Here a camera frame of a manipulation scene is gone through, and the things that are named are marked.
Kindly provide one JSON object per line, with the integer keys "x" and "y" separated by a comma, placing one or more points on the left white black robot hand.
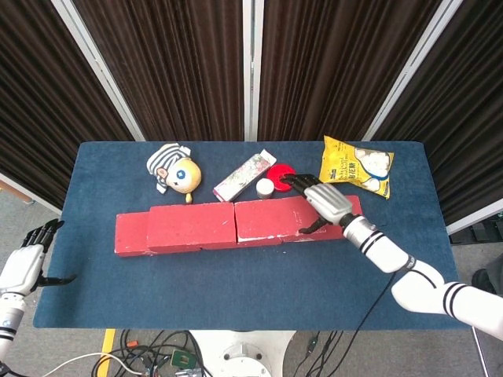
{"x": 21, "y": 267}

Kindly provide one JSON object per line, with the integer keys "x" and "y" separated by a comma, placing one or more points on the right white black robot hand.
{"x": 328, "y": 202}

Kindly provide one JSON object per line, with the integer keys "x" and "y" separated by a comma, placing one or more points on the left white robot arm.
{"x": 9, "y": 318}

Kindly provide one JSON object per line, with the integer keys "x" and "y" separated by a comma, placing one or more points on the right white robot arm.
{"x": 377, "y": 241}

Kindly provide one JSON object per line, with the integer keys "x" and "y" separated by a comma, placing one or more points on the yellow marshmallow snack bag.
{"x": 342, "y": 165}

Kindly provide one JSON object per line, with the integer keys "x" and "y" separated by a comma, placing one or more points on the red round flat lid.
{"x": 277, "y": 174}

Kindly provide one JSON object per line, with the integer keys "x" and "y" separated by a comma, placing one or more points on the small white round jar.
{"x": 265, "y": 187}

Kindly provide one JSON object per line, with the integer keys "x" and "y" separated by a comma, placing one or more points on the floral pink white carton box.
{"x": 243, "y": 174}

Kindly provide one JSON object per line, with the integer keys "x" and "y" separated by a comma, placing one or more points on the dark brown pleated curtain panel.
{"x": 39, "y": 98}
{"x": 177, "y": 59}
{"x": 334, "y": 59}
{"x": 471, "y": 118}

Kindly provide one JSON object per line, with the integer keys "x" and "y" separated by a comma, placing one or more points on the yellow plush toy striped hat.
{"x": 184, "y": 176}

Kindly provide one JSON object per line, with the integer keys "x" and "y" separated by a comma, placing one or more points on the blue table cloth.
{"x": 196, "y": 290}

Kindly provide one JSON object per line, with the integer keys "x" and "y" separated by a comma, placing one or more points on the green circuit board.
{"x": 182, "y": 358}

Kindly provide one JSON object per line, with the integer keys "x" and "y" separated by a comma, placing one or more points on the white screen base rail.
{"x": 475, "y": 222}
{"x": 23, "y": 192}

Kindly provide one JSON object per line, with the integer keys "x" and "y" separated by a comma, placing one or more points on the white screen frame post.
{"x": 416, "y": 66}
{"x": 252, "y": 59}
{"x": 98, "y": 66}

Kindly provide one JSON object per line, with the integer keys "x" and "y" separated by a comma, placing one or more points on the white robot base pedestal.
{"x": 243, "y": 353}

